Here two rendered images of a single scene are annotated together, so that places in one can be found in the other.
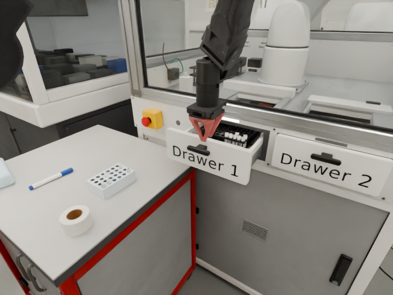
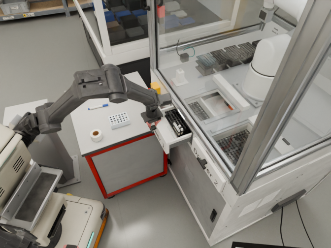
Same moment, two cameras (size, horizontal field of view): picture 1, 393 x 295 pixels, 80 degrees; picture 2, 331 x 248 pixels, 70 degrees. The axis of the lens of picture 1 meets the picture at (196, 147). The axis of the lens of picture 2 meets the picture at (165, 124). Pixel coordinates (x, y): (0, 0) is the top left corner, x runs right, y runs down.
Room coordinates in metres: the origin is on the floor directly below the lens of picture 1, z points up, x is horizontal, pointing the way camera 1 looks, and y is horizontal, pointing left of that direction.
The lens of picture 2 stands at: (-0.09, -0.54, 1.93)
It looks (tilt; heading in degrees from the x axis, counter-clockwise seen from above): 49 degrees down; 33
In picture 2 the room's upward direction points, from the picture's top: straight up
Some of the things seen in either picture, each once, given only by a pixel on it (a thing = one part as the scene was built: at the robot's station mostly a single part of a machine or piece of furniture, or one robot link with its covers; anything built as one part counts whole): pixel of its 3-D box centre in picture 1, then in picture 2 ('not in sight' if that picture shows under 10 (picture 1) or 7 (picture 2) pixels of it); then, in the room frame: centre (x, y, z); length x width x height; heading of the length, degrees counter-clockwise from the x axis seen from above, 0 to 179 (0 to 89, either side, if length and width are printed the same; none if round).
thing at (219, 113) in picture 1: (207, 122); (152, 120); (0.58, -0.03, 1.00); 0.07 x 0.07 x 0.09; 59
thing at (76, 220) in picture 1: (76, 220); (96, 135); (0.44, 0.31, 0.78); 0.07 x 0.07 x 0.04
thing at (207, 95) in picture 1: (207, 96); (151, 111); (0.57, -0.03, 1.07); 0.10 x 0.07 x 0.07; 149
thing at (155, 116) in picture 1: (152, 119); (154, 89); (0.90, 0.18, 0.88); 0.07 x 0.05 x 0.07; 57
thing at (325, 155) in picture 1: (326, 157); (203, 162); (0.55, -0.35, 0.91); 0.07 x 0.04 x 0.01; 57
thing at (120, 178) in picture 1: (111, 179); (118, 120); (0.61, 0.27, 0.78); 0.12 x 0.08 x 0.04; 145
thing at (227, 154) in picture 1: (204, 154); (157, 129); (0.62, -0.03, 0.87); 0.29 x 0.02 x 0.11; 57
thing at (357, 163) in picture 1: (324, 163); (207, 163); (0.57, -0.37, 0.87); 0.29 x 0.02 x 0.11; 57
